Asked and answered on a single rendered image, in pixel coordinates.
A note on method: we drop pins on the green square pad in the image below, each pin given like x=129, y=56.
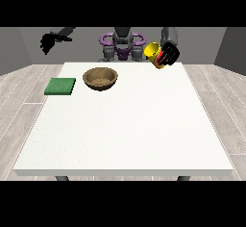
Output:
x=60, y=86

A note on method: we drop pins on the brown wooden bowl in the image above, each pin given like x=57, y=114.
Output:
x=100, y=78

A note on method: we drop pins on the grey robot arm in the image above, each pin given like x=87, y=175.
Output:
x=62, y=30
x=168, y=35

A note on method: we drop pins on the yellow cup with melon print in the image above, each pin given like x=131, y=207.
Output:
x=153, y=53

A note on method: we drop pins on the grey robot trunk purple rings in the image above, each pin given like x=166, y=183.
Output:
x=122, y=46

